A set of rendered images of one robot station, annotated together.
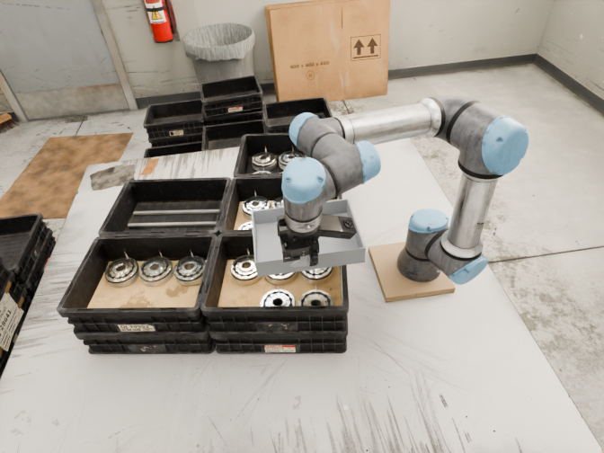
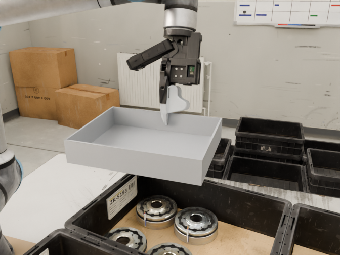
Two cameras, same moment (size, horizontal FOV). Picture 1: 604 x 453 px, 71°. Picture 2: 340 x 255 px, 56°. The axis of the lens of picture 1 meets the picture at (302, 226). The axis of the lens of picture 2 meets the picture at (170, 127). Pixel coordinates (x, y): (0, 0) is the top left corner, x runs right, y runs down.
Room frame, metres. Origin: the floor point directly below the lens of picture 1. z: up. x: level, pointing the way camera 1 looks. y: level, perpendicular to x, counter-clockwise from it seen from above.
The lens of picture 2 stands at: (1.35, 0.27, 1.35)
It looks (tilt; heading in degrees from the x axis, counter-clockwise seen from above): 22 degrees down; 203
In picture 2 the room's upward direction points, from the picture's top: straight up
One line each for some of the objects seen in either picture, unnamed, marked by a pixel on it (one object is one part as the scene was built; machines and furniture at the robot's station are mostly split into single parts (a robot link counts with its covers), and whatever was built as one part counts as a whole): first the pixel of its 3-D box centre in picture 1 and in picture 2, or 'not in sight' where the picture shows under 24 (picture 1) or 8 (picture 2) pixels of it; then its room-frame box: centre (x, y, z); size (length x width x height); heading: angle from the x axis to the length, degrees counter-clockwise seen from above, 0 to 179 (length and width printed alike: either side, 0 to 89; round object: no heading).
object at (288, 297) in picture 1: (278, 303); (196, 220); (0.75, 0.09, 0.86); 0.10 x 0.10 x 0.01
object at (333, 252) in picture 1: (305, 235); (149, 139); (0.80, -0.01, 1.07); 0.27 x 0.20 x 0.05; 95
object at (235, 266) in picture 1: (246, 266); not in sight; (0.91, 0.18, 0.86); 0.10 x 0.10 x 0.01
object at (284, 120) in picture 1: (299, 142); not in sight; (2.40, -0.02, 0.37); 0.40 x 0.30 x 0.45; 95
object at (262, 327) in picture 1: (279, 281); (182, 236); (0.83, 0.08, 0.87); 0.40 x 0.30 x 0.11; 85
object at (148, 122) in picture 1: (181, 133); not in sight; (2.72, 0.81, 0.31); 0.40 x 0.30 x 0.34; 95
